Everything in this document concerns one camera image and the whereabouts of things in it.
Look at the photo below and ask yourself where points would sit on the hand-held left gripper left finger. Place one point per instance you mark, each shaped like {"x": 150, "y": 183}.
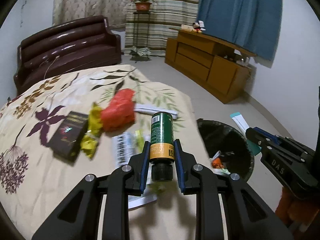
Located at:
{"x": 145, "y": 166}

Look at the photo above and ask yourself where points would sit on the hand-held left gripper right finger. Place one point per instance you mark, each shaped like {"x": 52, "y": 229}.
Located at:
{"x": 178, "y": 166}

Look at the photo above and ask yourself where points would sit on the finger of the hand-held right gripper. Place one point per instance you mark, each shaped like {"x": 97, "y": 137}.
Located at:
{"x": 271, "y": 136}
{"x": 257, "y": 140}

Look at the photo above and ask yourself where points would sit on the teal white box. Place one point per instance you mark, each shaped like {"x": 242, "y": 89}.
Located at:
{"x": 241, "y": 122}

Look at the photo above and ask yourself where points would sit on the trash bin with black bag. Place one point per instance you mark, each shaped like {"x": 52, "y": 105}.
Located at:
{"x": 225, "y": 135}

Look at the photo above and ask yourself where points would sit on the green bottle with black cap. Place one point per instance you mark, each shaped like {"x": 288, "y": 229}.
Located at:
{"x": 161, "y": 135}

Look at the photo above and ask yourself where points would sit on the long white box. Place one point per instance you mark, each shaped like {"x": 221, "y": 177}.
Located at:
{"x": 155, "y": 110}

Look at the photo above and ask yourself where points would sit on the yellow snack wrapper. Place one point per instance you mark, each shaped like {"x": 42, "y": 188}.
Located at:
{"x": 93, "y": 122}

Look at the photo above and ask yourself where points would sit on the white snack packet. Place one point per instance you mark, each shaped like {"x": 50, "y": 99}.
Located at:
{"x": 123, "y": 150}

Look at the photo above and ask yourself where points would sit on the orange plastic bag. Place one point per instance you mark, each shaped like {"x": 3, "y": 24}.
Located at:
{"x": 217, "y": 163}

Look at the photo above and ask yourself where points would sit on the red plastic bag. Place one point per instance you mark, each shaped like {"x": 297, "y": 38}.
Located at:
{"x": 117, "y": 112}

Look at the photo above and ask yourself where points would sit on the wooden cabinet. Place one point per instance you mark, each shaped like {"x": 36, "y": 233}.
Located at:
{"x": 225, "y": 77}

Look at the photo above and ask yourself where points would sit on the black flat box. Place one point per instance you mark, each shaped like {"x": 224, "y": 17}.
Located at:
{"x": 67, "y": 135}

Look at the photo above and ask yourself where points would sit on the checkered cloth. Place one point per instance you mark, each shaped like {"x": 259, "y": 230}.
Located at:
{"x": 142, "y": 51}

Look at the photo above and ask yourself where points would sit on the mouse plush toy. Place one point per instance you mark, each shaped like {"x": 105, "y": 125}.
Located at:
{"x": 198, "y": 27}

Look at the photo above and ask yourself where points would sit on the blue curtain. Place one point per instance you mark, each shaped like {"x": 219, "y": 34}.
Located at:
{"x": 237, "y": 10}

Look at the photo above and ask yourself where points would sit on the tissue box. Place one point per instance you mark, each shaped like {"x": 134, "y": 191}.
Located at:
{"x": 186, "y": 27}

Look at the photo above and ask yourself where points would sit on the brown leather sofa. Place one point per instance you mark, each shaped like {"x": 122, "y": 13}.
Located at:
{"x": 65, "y": 45}

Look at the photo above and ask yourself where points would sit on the black metal plant stand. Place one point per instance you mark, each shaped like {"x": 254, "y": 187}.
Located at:
{"x": 142, "y": 12}

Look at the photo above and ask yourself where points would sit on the striped curtain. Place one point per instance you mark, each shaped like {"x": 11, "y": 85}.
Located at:
{"x": 172, "y": 5}

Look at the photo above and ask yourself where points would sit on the potted plant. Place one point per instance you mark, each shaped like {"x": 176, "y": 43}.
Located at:
{"x": 143, "y": 6}

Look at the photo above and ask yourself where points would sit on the beige patterned curtain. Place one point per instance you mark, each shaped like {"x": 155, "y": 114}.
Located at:
{"x": 87, "y": 0}

